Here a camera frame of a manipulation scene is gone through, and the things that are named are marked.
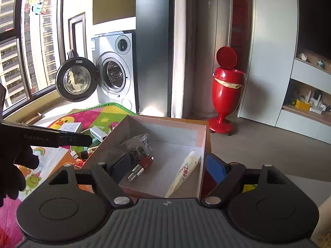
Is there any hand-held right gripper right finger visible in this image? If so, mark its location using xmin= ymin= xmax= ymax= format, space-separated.
xmin=202 ymin=153 xmax=287 ymax=207

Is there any flat white box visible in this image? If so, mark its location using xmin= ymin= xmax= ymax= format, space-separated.
xmin=59 ymin=123 xmax=83 ymax=135

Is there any silver washing machine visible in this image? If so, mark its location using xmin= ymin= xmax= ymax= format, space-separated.
xmin=55 ymin=30 xmax=137 ymax=114

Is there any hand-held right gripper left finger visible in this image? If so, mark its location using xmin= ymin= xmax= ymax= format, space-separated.
xmin=48 ymin=153 xmax=137 ymax=208

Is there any red wall hanging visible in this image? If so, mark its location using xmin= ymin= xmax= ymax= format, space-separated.
xmin=231 ymin=0 xmax=249 ymax=70

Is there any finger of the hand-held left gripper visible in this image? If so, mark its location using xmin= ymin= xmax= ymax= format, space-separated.
xmin=59 ymin=130 xmax=93 ymax=147

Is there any white floral cream tube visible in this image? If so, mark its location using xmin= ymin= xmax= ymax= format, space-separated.
xmin=165 ymin=151 xmax=201 ymax=198

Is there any black television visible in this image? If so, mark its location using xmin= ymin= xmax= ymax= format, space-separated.
xmin=297 ymin=0 xmax=331 ymax=65

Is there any amber glass bottle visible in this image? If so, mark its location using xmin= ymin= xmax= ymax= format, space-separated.
xmin=81 ymin=147 xmax=97 ymax=159

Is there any small yellow box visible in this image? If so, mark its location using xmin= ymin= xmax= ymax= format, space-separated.
xmin=296 ymin=99 xmax=311 ymax=111

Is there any red and silver lipstick tube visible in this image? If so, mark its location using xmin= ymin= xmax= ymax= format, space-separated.
xmin=127 ymin=154 xmax=155 ymax=182

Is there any cartoon window sticker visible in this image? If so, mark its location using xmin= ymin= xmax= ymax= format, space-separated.
xmin=28 ymin=0 xmax=48 ymax=16

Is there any person's left hand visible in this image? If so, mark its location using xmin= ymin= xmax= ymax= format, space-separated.
xmin=0 ymin=145 xmax=40 ymax=207

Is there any pink cardboard box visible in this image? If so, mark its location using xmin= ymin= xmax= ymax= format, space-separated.
xmin=76 ymin=115 xmax=211 ymax=202

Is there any clear plastic bag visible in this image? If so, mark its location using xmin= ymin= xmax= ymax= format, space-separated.
xmin=121 ymin=134 xmax=153 ymax=161

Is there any white wifi router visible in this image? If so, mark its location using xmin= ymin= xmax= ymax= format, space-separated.
xmin=309 ymin=90 xmax=324 ymax=113

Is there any dark grey tall cabinet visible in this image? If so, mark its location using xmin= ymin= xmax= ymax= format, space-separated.
xmin=136 ymin=0 xmax=175 ymax=117

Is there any light grey curtain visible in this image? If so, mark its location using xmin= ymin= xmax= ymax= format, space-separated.
xmin=172 ymin=0 xmax=197 ymax=119

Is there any dark framed mirror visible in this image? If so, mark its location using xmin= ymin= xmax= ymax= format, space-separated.
xmin=68 ymin=12 xmax=87 ymax=57

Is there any red trash bin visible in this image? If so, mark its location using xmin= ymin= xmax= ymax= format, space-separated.
xmin=208 ymin=46 xmax=246 ymax=136

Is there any flat cardboard piece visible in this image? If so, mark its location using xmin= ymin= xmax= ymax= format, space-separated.
xmin=21 ymin=112 xmax=43 ymax=124

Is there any colourful cartoon play mat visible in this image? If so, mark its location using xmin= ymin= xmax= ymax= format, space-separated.
xmin=0 ymin=103 xmax=259 ymax=241

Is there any white charger block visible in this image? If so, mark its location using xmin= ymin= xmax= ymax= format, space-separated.
xmin=90 ymin=126 xmax=108 ymax=142

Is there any white shelf cabinet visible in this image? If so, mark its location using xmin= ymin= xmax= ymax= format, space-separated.
xmin=238 ymin=0 xmax=331 ymax=145

